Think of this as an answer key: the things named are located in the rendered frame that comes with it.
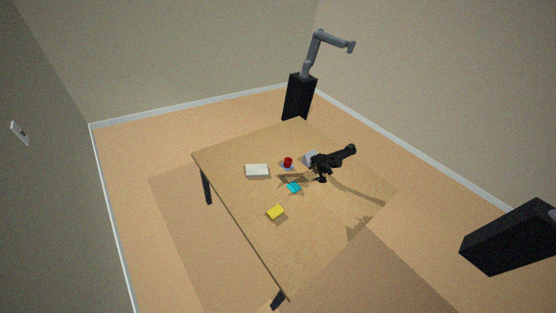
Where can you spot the yellow flat block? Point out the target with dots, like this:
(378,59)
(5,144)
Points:
(275,212)

